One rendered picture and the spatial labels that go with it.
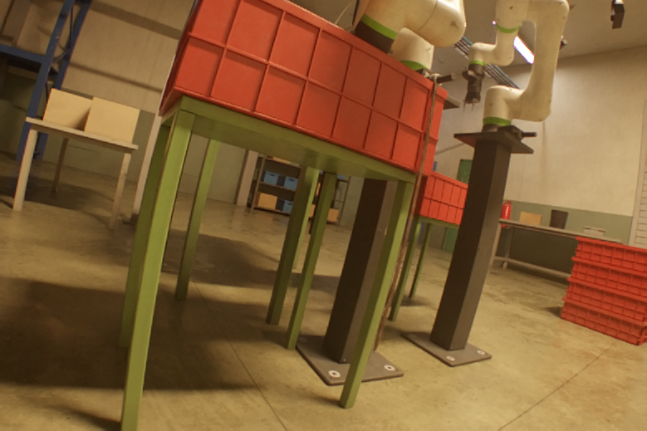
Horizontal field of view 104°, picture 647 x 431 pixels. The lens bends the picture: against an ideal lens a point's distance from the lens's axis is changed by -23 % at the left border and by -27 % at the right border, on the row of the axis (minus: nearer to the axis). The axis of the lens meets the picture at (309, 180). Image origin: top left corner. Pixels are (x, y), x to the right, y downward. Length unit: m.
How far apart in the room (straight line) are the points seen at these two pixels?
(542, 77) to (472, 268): 0.83
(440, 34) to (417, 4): 0.09
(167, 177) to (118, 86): 5.99
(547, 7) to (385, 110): 0.97
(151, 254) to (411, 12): 0.68
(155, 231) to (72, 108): 2.00
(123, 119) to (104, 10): 4.81
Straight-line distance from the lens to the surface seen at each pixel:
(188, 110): 0.55
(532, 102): 1.56
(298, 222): 1.21
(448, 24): 0.79
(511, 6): 1.50
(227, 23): 0.58
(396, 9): 0.74
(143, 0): 7.00
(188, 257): 1.30
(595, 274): 3.02
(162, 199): 0.54
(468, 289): 1.44
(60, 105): 2.50
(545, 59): 1.54
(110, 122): 2.25
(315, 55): 0.63
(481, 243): 1.43
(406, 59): 1.14
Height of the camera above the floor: 0.51
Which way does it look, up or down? 2 degrees up
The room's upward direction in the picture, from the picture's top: 13 degrees clockwise
